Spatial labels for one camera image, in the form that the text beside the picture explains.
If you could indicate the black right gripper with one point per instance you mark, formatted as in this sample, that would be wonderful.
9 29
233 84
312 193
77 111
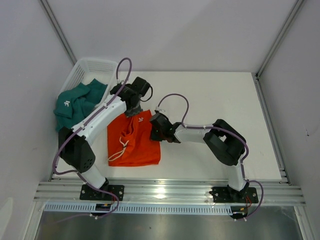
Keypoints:
154 137

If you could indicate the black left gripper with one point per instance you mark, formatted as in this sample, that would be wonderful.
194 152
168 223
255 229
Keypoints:
129 114

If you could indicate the orange shorts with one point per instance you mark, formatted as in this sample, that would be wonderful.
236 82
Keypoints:
129 144

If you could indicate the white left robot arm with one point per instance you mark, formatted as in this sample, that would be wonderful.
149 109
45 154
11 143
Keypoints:
75 154

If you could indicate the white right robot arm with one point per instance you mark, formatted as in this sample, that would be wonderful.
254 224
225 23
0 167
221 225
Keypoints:
227 145

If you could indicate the green shorts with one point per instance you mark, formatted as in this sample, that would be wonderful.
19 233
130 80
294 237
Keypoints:
74 105

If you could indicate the white plastic basket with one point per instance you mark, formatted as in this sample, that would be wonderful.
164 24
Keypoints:
88 68

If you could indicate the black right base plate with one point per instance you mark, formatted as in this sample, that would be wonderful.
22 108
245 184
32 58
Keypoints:
226 194

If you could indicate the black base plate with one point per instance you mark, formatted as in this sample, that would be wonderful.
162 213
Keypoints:
226 194
89 194

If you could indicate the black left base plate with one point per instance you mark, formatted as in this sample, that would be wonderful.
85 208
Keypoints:
89 194

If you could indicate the aluminium corner post right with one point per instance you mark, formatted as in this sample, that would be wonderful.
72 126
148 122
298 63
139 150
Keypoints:
280 36

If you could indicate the aluminium corner post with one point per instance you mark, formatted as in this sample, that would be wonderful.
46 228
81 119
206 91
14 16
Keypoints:
280 36
53 20

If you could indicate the white slotted cable duct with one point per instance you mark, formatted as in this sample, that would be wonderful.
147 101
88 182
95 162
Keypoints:
133 208

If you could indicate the aluminium corner post left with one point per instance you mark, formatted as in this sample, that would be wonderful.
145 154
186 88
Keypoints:
53 20

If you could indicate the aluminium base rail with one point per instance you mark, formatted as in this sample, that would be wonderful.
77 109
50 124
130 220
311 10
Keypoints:
167 192

